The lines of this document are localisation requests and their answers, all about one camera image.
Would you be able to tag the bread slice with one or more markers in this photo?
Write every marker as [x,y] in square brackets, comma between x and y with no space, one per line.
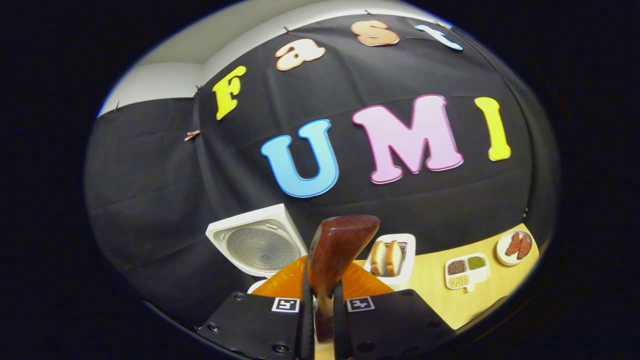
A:
[378,259]
[394,259]

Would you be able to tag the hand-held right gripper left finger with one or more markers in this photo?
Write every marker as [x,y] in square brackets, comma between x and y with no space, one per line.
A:
[255,325]

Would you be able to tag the white divided dish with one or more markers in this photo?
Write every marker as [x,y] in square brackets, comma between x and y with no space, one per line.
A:
[479,276]

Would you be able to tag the pile of green beans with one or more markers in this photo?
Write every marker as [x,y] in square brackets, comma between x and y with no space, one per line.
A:
[476,263]

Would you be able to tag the brown wooden spoon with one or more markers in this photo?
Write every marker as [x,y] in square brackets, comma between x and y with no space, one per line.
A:
[335,250]

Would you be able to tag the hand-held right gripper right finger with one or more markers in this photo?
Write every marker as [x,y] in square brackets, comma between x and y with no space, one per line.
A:
[390,320]

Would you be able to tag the pink clothes peg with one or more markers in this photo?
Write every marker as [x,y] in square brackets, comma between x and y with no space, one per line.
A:
[192,135]

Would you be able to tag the white round plate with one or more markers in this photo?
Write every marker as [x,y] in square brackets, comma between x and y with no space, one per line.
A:
[501,255]

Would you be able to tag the pile of brown beans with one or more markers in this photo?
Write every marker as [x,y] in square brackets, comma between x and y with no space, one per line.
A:
[457,267]

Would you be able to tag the red meat slice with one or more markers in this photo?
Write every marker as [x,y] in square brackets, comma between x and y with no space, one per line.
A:
[513,245]
[525,247]

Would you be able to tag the white toaster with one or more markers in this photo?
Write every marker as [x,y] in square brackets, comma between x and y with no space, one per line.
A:
[409,260]

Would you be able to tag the pile of pale beans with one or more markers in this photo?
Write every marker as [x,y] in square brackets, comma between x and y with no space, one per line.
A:
[458,281]

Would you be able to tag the white rice cooker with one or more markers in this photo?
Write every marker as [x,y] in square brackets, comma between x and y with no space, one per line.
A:
[260,247]

